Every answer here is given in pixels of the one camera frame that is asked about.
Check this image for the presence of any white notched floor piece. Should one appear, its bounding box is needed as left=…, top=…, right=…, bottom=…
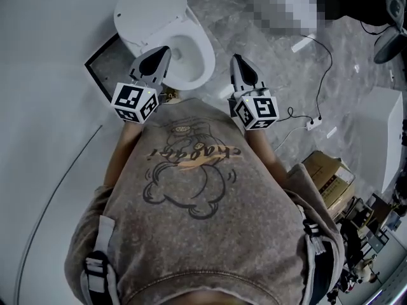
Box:
left=290, top=37, right=310, bottom=53

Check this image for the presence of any grey floor fan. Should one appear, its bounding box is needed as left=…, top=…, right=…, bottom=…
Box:
left=373, top=0, right=407, bottom=65

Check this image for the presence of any thin grey wall cable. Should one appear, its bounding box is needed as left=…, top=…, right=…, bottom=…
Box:
left=18, top=125, right=103, bottom=298

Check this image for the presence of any white open toilet bowl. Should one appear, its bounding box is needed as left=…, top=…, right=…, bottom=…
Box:
left=122, top=6, right=216, bottom=92

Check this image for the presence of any person's right forearm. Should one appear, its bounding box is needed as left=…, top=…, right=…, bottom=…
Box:
left=246, top=128, right=289, bottom=190

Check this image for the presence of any person's left shoulder strap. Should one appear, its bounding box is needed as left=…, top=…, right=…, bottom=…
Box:
left=79, top=215, right=120, bottom=305

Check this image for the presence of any person's shoulder strap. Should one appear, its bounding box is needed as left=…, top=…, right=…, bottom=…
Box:
left=297, top=203, right=338, bottom=305
left=79, top=215, right=120, bottom=305

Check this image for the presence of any white closed toilet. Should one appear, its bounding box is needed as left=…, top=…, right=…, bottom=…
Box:
left=244, top=0, right=319, bottom=36

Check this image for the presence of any white rectangular fixture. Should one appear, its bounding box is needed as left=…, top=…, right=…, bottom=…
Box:
left=352, top=86, right=404, bottom=195

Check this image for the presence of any person's grey printed shirt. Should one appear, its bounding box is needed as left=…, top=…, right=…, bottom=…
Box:
left=65, top=97, right=346, bottom=305

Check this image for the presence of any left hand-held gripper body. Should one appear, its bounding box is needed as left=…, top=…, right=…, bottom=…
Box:
left=110, top=74, right=164, bottom=124

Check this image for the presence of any person's left forearm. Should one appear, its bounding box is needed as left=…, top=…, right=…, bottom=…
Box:
left=103, top=121, right=144, bottom=189

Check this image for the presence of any white flat floor piece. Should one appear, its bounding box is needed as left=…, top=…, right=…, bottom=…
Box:
left=218, top=83, right=235, bottom=100

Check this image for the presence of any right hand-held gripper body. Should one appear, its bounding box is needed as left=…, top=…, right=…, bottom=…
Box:
left=227, top=86, right=281, bottom=132

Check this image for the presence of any white power strip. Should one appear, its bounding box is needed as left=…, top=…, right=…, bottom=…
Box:
left=306, top=116, right=323, bottom=132

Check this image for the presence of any long black power cable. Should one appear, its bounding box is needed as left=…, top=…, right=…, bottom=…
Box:
left=300, top=33, right=333, bottom=120

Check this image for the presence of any labelled brown cardboard box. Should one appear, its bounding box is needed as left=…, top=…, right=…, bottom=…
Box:
left=301, top=150, right=356, bottom=219

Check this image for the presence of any white power cable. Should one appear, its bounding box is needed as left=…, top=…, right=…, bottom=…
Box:
left=273, top=125, right=310, bottom=153

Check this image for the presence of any person's right shoulder strap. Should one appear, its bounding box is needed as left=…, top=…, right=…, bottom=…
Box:
left=297, top=203, right=338, bottom=305

